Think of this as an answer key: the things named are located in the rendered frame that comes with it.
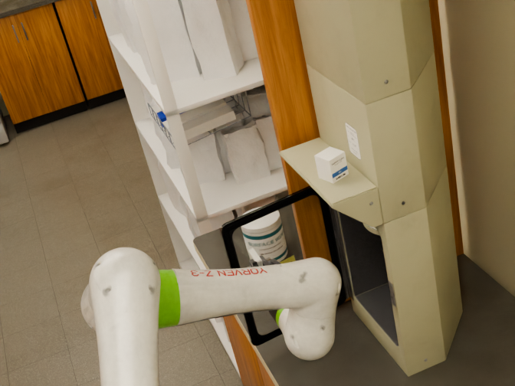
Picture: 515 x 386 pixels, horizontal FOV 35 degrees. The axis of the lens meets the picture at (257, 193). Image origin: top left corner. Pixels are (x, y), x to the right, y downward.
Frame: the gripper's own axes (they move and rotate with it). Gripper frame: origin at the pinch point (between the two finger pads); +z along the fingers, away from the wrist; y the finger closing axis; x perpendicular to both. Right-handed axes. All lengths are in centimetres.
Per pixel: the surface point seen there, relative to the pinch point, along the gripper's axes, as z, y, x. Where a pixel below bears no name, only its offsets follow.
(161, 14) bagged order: 115, -13, -34
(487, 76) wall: -3, -69, -28
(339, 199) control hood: -23.8, -16.3, -23.1
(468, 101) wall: 7, -69, -18
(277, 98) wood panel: 12.3, -18.3, -34.7
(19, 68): 477, 43, 75
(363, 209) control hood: -24.7, -21.3, -18.9
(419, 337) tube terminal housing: -24.6, -30.3, 22.9
